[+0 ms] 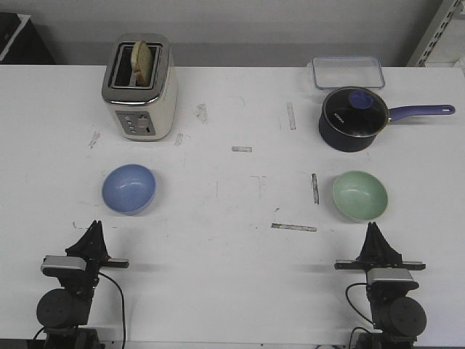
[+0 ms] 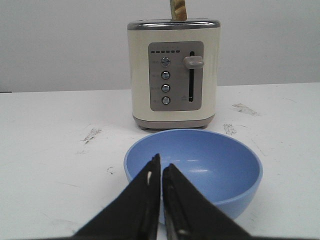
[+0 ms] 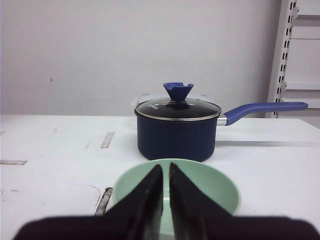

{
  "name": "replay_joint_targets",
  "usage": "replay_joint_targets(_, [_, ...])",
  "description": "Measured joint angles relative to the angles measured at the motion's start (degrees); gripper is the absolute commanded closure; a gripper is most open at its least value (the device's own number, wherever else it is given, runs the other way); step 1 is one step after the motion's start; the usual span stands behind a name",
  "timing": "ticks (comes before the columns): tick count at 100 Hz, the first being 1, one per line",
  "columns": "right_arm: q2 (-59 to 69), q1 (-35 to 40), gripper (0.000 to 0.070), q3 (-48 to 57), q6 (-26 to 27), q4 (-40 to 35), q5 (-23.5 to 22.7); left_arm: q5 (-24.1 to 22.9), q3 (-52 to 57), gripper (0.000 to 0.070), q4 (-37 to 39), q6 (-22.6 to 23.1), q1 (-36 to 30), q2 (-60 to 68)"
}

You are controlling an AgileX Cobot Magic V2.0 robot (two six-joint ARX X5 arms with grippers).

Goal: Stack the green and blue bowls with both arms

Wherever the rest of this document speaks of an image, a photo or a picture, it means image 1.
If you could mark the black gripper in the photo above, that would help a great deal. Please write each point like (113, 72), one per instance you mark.
(85, 283)
(383, 251)

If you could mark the green bowl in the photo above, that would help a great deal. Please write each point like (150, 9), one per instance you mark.
(359, 196)

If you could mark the blue bowl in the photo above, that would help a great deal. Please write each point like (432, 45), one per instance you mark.
(129, 189)

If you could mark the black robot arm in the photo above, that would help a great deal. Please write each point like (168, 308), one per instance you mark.
(396, 318)
(64, 312)

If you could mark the dark blue saucepan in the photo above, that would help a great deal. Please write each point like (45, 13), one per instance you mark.
(352, 144)

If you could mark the glass pot lid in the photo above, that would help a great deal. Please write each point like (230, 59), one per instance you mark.
(355, 111)

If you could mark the cream silver toaster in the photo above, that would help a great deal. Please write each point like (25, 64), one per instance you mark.
(141, 113)

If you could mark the clear plastic food container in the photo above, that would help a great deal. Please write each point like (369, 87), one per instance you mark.
(332, 72)

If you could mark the toast bread slice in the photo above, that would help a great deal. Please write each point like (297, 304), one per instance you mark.
(142, 63)

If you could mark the black box in corner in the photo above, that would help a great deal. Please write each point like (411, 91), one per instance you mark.
(21, 43)

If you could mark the white metal shelf upright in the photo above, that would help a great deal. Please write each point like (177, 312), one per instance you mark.
(442, 44)

